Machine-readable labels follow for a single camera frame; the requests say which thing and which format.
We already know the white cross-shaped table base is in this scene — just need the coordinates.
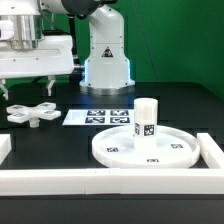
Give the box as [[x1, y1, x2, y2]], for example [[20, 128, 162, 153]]
[[6, 102, 61, 128]]

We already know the white front fence bar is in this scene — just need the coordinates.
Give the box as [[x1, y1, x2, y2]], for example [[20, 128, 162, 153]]
[[0, 168, 224, 196]]

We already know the white marker sheet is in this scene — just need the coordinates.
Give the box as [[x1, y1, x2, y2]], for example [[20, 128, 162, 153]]
[[63, 109, 134, 126]]

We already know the white round table top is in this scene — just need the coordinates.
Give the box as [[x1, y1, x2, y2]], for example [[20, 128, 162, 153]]
[[92, 125, 200, 169]]

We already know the white fence block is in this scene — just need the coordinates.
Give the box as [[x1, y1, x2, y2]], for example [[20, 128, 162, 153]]
[[0, 134, 12, 165], [197, 133, 224, 169]]

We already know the black camera stand pole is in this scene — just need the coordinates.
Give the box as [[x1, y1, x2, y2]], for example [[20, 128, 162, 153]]
[[68, 15, 82, 85]]

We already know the white left fence block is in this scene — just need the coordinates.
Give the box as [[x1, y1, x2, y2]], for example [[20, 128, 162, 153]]
[[0, 134, 12, 165]]

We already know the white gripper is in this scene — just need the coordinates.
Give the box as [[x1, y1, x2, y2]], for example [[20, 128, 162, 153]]
[[0, 35, 74, 100]]

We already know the black cable on table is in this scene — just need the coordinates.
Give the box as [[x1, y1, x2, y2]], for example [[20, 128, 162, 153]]
[[30, 74, 83, 84]]

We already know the white right fence block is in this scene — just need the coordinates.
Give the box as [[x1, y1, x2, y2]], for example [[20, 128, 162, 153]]
[[197, 133, 224, 169]]

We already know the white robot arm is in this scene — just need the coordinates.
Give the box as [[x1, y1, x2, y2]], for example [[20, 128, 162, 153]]
[[0, 0, 134, 96]]

